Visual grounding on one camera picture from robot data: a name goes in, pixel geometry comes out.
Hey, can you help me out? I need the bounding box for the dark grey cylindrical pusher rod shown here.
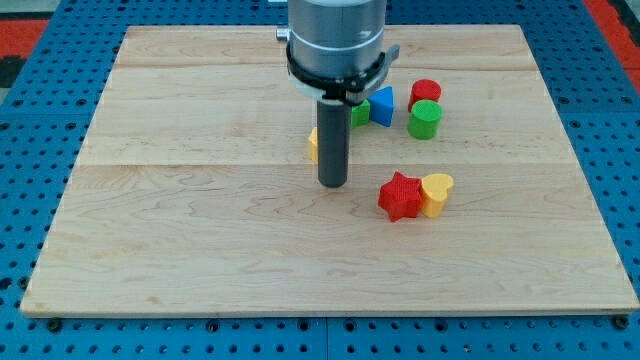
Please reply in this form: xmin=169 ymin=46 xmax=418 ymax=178
xmin=317 ymin=102 xmax=352 ymax=188

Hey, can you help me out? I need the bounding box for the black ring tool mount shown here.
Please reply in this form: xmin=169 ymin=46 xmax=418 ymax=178
xmin=286 ymin=44 xmax=400 ymax=105

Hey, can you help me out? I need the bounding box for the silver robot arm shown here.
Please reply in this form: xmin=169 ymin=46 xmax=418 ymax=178
xmin=276 ymin=0 xmax=400 ymax=188

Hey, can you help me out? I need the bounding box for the yellow heart block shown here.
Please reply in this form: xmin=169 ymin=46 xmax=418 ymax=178
xmin=421 ymin=173 xmax=455 ymax=218

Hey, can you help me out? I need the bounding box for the green cube block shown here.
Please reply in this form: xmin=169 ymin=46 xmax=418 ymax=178
xmin=351 ymin=100 xmax=371 ymax=129

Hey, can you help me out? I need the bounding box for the yellow block behind rod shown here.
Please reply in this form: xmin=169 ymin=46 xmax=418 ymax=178
xmin=308 ymin=127 xmax=318 ymax=164

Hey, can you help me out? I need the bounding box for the blue triangle block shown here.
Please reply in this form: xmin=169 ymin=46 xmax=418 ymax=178
xmin=368 ymin=86 xmax=395 ymax=127

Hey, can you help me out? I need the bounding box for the red cylinder block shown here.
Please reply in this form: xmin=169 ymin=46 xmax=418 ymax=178
xmin=408 ymin=79 xmax=442 ymax=112

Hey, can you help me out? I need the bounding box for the green cylinder block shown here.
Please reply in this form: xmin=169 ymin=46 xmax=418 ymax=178
xmin=408 ymin=100 xmax=443 ymax=140

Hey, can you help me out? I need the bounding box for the red star block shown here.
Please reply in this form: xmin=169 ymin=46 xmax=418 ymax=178
xmin=378 ymin=171 xmax=423 ymax=222

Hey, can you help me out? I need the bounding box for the light wooden board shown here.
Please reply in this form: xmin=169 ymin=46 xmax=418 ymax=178
xmin=21 ymin=25 xmax=639 ymax=318

